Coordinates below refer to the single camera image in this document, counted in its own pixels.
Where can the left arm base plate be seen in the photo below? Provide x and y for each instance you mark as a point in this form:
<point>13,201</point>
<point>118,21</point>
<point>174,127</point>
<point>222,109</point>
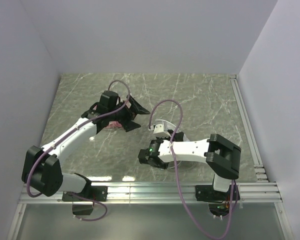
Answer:
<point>94,192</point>

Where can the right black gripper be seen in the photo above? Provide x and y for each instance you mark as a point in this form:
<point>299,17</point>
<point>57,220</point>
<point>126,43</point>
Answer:
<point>176,136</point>

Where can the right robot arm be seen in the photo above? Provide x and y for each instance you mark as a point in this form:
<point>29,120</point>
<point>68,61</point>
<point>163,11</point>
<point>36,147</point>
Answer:
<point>222,156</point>

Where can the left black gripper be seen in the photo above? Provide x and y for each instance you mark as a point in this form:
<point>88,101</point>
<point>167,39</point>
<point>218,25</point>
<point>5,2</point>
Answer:
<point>129,113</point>

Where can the front aluminium rail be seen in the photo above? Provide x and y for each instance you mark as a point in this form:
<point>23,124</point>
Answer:
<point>159,193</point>

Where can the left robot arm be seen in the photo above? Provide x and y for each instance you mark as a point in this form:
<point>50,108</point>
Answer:
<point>42,172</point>

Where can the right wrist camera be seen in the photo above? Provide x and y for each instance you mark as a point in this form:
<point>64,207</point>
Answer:
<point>161,128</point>

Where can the pink headphones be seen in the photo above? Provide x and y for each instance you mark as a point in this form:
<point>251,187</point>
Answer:
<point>113,125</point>

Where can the white headphones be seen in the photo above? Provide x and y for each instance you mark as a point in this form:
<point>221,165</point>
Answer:
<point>183,165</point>

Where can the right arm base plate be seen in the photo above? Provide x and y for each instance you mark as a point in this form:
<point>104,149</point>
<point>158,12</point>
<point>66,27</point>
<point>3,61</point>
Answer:
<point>204,193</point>

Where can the right aluminium rail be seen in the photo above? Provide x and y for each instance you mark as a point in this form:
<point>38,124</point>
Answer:
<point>259,168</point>

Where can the aluminium rail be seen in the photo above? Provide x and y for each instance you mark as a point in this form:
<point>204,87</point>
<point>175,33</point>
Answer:
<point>159,193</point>
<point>259,168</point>

